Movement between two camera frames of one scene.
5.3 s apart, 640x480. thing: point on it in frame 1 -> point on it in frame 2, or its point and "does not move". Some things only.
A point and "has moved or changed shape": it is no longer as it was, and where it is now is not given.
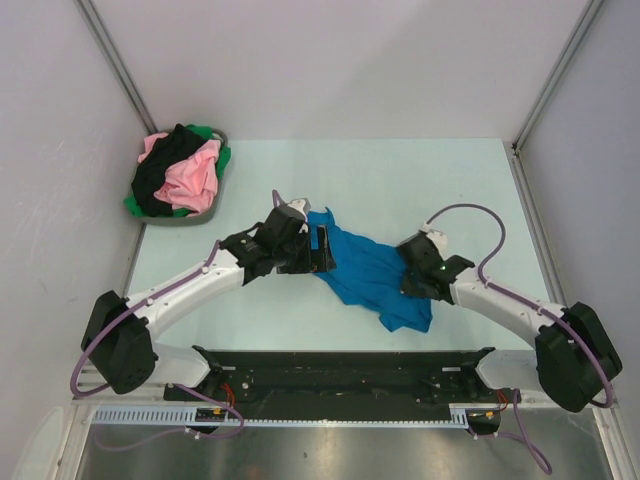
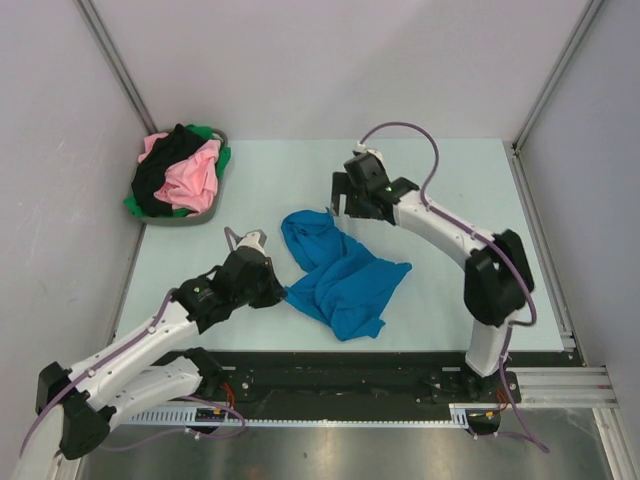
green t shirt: [204, 134] does not move
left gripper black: [319, 260] -> [275, 291]
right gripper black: [407, 288] -> [341, 185]
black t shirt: [149, 171] does not move
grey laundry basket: [192, 220] does not move
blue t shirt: [369, 275] has moved or changed shape
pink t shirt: [189, 184] does not move
